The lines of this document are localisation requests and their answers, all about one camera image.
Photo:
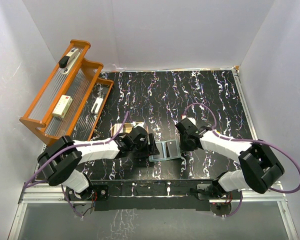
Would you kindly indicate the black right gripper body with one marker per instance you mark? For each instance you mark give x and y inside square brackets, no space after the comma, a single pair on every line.
[184,144]

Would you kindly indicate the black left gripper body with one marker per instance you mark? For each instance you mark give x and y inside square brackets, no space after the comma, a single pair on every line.
[141,150]

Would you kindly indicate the mint green card holder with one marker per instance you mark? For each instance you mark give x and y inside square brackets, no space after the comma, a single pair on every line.
[152,158]

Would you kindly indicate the tan oval wooden tray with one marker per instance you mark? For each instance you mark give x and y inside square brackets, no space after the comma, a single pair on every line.
[128,127]

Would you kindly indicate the orange wooden shelf rack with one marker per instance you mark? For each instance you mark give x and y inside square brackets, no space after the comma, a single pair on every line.
[84,84]

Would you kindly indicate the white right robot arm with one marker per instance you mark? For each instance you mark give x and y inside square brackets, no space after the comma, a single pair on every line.
[259,166]

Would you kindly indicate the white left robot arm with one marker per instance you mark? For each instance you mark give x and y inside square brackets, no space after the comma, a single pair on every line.
[59,161]

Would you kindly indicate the white card stack in tray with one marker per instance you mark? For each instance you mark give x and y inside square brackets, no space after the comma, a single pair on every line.
[117,128]

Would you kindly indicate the white small clip object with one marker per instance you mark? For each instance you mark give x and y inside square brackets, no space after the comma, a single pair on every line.
[97,105]

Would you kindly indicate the white small cardboard box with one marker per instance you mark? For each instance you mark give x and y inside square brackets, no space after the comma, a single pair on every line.
[62,106]

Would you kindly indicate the black and white stapler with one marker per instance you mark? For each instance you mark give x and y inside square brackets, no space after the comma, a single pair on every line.
[67,62]

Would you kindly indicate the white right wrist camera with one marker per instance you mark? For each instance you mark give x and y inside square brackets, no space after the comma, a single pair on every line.
[193,120]

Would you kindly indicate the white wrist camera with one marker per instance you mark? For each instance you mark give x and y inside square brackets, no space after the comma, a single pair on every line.
[137,124]
[193,120]

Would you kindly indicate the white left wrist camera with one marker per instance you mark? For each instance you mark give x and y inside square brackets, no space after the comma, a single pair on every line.
[137,124]

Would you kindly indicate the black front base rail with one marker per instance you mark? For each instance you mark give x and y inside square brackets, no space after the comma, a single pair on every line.
[154,195]

